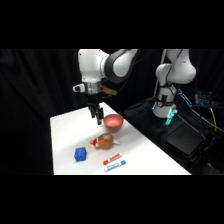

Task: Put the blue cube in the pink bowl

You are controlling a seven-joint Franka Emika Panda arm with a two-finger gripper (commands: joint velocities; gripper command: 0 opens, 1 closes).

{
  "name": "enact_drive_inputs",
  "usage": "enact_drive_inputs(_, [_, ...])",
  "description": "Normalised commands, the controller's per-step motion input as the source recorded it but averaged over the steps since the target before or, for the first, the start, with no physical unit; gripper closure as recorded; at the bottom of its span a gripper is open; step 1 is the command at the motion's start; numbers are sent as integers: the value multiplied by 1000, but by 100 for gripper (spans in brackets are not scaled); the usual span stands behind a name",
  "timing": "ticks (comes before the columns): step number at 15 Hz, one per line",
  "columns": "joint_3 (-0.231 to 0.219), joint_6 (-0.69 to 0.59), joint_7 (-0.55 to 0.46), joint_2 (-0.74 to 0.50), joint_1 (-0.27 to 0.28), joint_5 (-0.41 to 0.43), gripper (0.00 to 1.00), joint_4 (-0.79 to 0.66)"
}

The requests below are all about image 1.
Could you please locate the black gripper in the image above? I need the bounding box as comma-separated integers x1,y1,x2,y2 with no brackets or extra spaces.
85,93,104,127

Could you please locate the blue cube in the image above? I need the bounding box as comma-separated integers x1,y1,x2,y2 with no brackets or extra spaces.
73,147,89,163

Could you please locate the pink bowl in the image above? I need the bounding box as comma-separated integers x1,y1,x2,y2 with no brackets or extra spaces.
102,113,125,133

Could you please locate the bread in plastic bag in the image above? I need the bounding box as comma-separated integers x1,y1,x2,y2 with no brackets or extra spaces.
90,132,121,150

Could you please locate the red marker pen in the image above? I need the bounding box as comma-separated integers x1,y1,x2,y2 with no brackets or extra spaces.
102,152,124,166

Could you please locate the blue marker pen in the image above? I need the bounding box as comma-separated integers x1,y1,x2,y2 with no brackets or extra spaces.
104,159,127,173

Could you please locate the black curtain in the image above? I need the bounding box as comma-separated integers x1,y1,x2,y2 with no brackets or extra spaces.
0,49,224,176

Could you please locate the black robot stand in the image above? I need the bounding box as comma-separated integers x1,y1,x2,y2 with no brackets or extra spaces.
124,97,208,164

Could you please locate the teal lit electronics box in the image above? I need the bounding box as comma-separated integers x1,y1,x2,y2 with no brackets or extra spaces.
194,91,220,108

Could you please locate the wrist camera with brown mount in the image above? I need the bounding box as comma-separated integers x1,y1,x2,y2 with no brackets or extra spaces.
72,83,118,98

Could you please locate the blue cable connector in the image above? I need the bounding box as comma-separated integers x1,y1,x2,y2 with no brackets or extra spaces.
176,87,193,108

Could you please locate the yellow cable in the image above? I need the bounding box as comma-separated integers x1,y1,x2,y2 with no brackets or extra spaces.
207,106,218,133

